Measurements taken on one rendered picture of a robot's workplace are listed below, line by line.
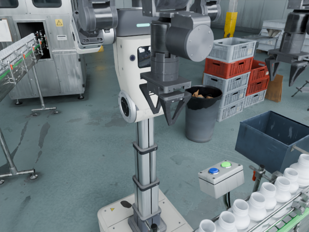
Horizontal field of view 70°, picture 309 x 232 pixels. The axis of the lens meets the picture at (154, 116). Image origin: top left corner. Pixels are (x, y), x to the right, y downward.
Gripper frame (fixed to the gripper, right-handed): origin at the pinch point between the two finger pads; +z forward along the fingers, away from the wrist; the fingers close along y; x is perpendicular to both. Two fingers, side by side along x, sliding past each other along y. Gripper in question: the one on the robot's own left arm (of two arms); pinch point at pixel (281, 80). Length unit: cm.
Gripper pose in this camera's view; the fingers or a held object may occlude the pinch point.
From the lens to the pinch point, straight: 82.2
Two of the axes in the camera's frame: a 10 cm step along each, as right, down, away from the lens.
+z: 0.0, 8.9, 4.6
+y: -5.1, -3.9, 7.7
